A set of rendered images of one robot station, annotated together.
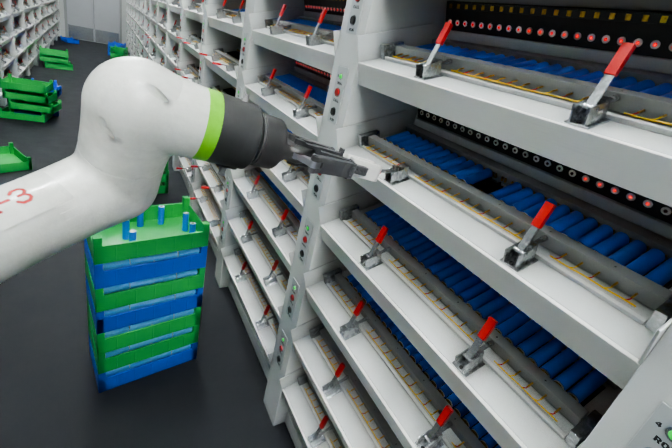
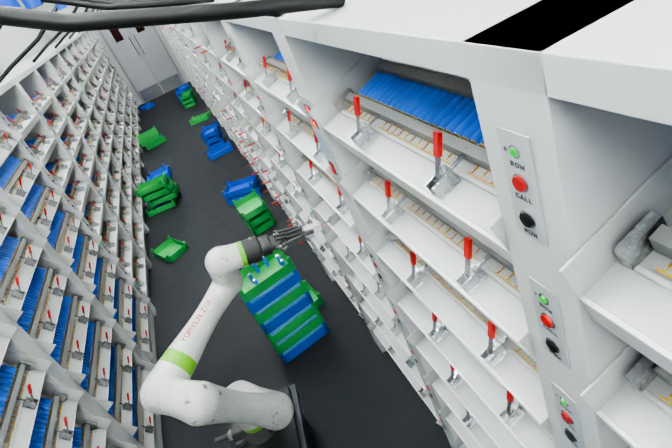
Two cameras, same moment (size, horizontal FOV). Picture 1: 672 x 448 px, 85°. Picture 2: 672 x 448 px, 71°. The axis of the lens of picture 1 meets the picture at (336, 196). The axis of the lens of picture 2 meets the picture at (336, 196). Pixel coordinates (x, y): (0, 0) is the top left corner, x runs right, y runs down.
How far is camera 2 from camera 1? 126 cm
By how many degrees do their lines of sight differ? 22
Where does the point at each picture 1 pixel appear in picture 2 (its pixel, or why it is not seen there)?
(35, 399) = (258, 376)
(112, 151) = (221, 279)
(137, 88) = (217, 262)
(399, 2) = not seen: hidden behind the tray
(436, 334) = (373, 285)
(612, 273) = not seen: hidden behind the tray
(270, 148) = (266, 250)
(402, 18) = not seen: hidden behind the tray
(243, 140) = (255, 255)
